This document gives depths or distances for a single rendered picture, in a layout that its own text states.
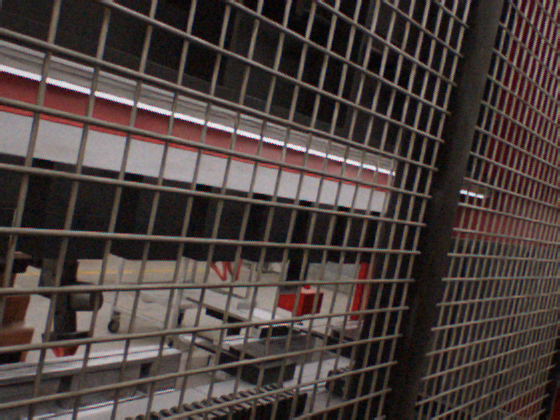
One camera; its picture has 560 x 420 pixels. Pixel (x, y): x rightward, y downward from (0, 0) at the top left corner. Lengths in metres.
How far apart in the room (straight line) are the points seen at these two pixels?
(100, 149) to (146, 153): 0.11
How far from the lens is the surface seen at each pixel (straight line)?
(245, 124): 1.22
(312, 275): 9.53
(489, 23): 0.67
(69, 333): 1.86
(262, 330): 1.81
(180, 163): 1.41
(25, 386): 1.32
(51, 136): 1.20
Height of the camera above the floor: 1.39
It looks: 3 degrees down
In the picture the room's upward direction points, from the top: 12 degrees clockwise
